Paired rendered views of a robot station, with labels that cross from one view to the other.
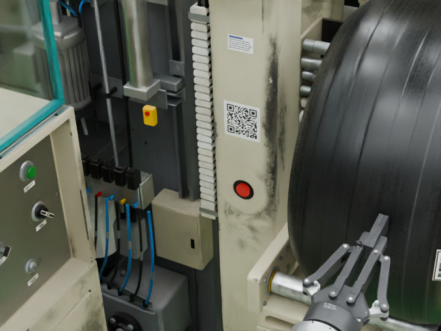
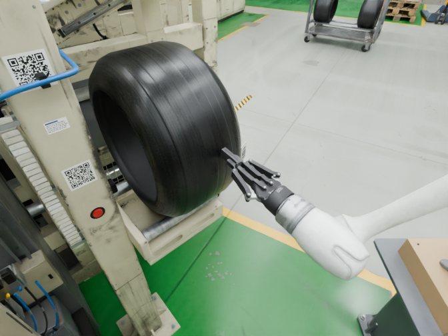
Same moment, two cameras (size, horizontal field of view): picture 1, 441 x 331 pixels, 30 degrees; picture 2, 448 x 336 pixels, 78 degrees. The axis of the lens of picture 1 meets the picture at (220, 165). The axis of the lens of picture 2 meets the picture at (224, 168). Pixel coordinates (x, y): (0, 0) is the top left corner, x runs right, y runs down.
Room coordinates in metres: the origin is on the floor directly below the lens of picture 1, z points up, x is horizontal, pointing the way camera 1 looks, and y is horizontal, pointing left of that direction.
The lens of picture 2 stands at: (0.76, 0.35, 1.73)
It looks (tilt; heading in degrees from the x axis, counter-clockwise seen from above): 41 degrees down; 289
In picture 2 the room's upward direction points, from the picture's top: straight up
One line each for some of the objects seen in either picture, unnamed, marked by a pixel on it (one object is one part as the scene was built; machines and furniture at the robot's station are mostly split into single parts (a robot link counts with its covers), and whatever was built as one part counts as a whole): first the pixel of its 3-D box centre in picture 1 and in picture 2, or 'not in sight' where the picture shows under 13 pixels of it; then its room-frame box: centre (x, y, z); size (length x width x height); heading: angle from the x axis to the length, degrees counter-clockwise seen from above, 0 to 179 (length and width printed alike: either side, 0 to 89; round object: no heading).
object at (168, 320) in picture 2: not in sight; (147, 323); (1.38, -0.08, 0.02); 0.27 x 0.27 x 0.04; 61
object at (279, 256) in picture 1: (294, 238); (121, 217); (1.36, -0.15, 0.90); 0.40 x 0.03 x 0.10; 151
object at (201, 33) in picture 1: (211, 115); (47, 191); (1.39, 0.01, 1.19); 0.05 x 0.04 x 0.48; 151
